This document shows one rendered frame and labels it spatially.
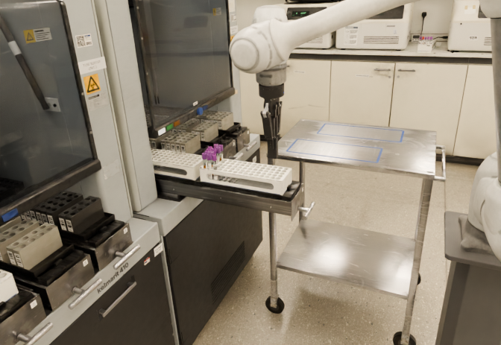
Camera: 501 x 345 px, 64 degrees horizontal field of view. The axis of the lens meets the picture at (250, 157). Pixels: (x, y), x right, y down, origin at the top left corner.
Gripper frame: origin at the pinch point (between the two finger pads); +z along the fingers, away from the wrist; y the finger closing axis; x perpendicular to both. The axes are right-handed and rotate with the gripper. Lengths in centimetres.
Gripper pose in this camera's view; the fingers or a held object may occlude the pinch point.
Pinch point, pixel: (272, 147)
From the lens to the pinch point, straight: 124.4
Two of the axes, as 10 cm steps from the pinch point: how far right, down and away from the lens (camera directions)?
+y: -4.0, 3.8, -8.4
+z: 0.4, 9.2, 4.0
